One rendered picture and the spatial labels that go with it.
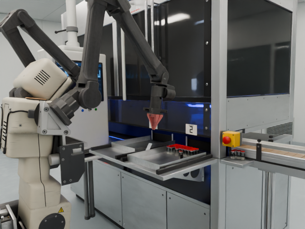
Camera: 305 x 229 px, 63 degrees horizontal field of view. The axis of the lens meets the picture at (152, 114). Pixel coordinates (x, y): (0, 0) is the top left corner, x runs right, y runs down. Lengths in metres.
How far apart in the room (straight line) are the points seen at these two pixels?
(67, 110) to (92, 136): 1.15
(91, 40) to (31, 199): 0.63
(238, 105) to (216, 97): 0.19
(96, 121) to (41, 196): 1.06
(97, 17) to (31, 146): 0.54
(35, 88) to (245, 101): 1.13
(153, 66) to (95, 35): 0.30
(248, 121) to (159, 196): 0.78
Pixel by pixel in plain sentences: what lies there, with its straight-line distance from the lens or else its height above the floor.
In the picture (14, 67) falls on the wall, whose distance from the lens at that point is 6.50.
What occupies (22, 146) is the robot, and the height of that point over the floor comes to 1.05.
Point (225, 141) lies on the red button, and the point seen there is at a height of 0.99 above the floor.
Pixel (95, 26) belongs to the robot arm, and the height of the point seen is 1.49.
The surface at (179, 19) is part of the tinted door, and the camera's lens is 1.59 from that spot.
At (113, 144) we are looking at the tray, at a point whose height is 0.90.
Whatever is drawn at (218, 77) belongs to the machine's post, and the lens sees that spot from 1.36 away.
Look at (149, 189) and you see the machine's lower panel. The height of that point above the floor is 0.53.
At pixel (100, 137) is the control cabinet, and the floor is 0.88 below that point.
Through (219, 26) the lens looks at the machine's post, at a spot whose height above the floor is 1.57.
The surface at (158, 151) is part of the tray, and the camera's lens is 1.49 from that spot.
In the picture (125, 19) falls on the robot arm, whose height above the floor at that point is 1.53.
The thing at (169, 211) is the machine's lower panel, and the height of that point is 0.45.
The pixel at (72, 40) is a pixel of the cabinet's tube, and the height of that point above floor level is 1.63.
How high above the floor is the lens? 1.26
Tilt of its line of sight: 6 degrees down
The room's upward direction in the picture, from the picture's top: 1 degrees counter-clockwise
